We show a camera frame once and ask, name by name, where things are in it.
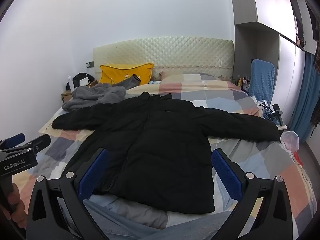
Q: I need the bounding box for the pink pillow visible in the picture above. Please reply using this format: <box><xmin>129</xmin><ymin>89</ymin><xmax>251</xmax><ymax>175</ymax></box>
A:
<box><xmin>159</xmin><ymin>71</ymin><xmax>187</xmax><ymax>81</ymax></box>

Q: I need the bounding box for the grey fleece garment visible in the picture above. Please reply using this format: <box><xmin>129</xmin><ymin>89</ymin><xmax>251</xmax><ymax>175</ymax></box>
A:
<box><xmin>62</xmin><ymin>74</ymin><xmax>141</xmax><ymax>112</ymax></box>

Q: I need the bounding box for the black bag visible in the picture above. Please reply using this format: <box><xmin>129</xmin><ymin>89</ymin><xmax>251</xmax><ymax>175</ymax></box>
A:
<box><xmin>72</xmin><ymin>72</ymin><xmax>95</xmax><ymax>87</ymax></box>

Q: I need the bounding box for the person's left hand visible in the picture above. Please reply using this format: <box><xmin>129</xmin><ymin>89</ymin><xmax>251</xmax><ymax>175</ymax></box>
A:
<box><xmin>6</xmin><ymin>182</ymin><xmax>27</xmax><ymax>228</ymax></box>

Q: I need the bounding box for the grey white wardrobe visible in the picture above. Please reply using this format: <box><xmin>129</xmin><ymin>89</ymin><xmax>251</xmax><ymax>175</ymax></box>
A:
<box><xmin>228</xmin><ymin>0</ymin><xmax>320</xmax><ymax>132</ymax></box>

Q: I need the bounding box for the yellow pillow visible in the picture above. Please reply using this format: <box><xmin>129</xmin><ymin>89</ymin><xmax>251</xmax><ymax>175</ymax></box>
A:
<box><xmin>100</xmin><ymin>63</ymin><xmax>155</xmax><ymax>86</ymax></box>

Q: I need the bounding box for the group of small bottles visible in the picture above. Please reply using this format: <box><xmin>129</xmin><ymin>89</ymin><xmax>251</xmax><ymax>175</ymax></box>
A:
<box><xmin>235</xmin><ymin>75</ymin><xmax>251</xmax><ymax>91</ymax></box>

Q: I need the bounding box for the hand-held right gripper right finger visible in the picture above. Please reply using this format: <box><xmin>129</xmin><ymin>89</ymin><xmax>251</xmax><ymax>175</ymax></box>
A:
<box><xmin>211</xmin><ymin>148</ymin><xmax>294</xmax><ymax>240</ymax></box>

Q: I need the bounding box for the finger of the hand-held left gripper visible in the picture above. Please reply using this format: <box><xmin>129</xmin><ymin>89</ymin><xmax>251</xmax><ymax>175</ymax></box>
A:
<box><xmin>14</xmin><ymin>133</ymin><xmax>52</xmax><ymax>153</ymax></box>
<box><xmin>0</xmin><ymin>133</ymin><xmax>26</xmax><ymax>148</ymax></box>

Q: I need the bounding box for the plaid hanging garment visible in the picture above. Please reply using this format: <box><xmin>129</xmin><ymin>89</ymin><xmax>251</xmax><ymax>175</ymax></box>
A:
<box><xmin>309</xmin><ymin>52</ymin><xmax>320</xmax><ymax>132</ymax></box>

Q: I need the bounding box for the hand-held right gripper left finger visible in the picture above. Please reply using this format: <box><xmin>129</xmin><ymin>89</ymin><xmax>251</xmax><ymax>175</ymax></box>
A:
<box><xmin>26</xmin><ymin>147</ymin><xmax>110</xmax><ymax>240</ymax></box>

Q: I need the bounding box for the white plastic bag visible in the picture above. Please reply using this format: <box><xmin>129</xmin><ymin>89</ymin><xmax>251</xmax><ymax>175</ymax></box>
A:
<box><xmin>280</xmin><ymin>130</ymin><xmax>300</xmax><ymax>152</ymax></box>

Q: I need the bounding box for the blue curtain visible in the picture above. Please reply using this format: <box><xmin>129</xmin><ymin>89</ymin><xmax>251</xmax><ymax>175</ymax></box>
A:
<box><xmin>289</xmin><ymin>52</ymin><xmax>320</xmax><ymax>144</ymax></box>

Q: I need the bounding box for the patchwork bed quilt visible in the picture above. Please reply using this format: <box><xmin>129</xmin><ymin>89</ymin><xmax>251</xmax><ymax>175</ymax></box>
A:
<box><xmin>12</xmin><ymin>73</ymin><xmax>317</xmax><ymax>232</ymax></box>

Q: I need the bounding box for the wooden nightstand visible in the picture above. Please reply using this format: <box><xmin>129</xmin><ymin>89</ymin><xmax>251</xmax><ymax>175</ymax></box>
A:
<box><xmin>61</xmin><ymin>79</ymin><xmax>98</xmax><ymax>103</ymax></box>

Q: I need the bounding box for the black puffer jacket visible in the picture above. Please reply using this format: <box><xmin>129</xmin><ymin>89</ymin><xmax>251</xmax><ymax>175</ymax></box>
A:
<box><xmin>51</xmin><ymin>92</ymin><xmax>282</xmax><ymax>215</ymax></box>

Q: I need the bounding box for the cream quilted headboard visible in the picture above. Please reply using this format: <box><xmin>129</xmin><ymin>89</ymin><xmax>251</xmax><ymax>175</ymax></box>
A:
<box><xmin>93</xmin><ymin>36</ymin><xmax>234</xmax><ymax>83</ymax></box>

